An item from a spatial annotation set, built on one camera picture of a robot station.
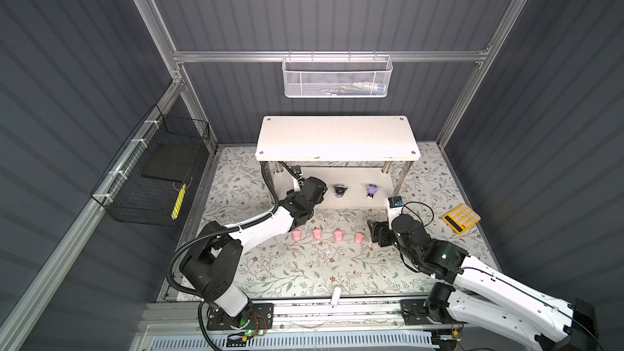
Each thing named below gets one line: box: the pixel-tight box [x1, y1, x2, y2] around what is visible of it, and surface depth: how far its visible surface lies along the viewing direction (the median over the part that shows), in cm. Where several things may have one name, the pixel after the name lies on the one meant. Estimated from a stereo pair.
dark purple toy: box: [333, 184, 348, 199], surface depth 93 cm
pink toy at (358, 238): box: [354, 232, 364, 245], surface depth 90 cm
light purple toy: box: [366, 183, 379, 200], surface depth 95 cm
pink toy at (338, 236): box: [333, 229, 344, 243], surface depth 91 cm
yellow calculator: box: [442, 203, 481, 235], surface depth 95 cm
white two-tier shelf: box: [255, 115, 421, 208], surface depth 79 cm
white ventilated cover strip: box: [148, 333, 434, 351], surface depth 71 cm
